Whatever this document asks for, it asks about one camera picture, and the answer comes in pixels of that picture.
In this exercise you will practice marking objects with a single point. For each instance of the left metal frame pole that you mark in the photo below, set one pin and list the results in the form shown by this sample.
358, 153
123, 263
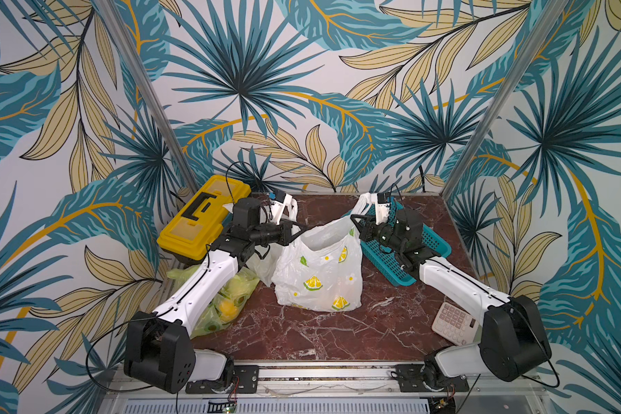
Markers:
117, 29

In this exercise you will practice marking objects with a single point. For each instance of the metal frame pole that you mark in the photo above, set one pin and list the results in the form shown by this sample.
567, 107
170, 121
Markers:
527, 54
117, 29

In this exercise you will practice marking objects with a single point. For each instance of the right metal frame pole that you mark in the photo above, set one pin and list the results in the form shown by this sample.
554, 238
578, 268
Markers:
527, 54

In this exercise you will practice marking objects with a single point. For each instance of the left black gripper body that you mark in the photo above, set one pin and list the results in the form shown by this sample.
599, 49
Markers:
270, 232

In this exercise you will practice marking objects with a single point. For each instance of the teal plastic basket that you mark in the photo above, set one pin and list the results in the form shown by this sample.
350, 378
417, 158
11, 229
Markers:
401, 268

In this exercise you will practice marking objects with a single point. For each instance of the plain white plastic bag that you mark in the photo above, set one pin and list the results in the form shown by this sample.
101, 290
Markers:
264, 262

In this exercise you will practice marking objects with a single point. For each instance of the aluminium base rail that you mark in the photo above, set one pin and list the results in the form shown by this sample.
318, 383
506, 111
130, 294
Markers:
333, 387

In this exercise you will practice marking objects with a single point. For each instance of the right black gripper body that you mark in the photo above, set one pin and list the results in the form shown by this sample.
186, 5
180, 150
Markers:
365, 228

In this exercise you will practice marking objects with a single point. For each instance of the yellow pear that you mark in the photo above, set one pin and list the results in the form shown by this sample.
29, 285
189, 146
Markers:
228, 311

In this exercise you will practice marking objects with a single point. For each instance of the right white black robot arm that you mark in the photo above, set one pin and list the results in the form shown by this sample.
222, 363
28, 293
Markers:
513, 339

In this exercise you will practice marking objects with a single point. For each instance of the yellow black toolbox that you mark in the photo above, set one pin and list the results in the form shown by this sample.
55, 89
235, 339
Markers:
200, 221

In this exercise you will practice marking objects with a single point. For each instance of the white lemon print bag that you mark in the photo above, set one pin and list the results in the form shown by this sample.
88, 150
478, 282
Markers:
321, 270

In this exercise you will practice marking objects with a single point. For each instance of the green plastic bag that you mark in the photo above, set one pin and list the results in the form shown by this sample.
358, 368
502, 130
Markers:
239, 290

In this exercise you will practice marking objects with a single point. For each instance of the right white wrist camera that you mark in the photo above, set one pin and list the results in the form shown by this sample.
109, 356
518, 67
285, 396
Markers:
382, 207

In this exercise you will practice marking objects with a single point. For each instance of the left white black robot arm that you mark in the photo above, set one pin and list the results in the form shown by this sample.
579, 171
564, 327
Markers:
159, 351

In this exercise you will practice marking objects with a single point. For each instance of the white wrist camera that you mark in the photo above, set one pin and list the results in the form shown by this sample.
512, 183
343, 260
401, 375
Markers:
382, 207
282, 205

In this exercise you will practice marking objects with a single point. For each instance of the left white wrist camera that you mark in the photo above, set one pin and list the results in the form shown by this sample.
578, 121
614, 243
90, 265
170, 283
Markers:
282, 205

